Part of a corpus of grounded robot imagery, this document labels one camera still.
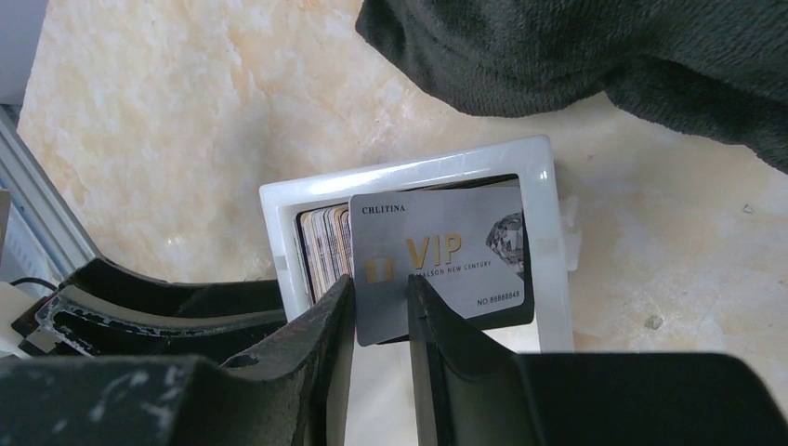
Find white plastic card box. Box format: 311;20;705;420
259;136;579;445

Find white cards stack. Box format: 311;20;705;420
295;174;521;304

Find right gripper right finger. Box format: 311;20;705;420
406;275;546;445

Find black floral pillow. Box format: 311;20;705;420
355;1;787;171

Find aluminium frame rail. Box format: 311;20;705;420
1;106;100;284

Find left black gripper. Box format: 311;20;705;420
12;257;287;361

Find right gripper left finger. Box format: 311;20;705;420
184;276;355;445

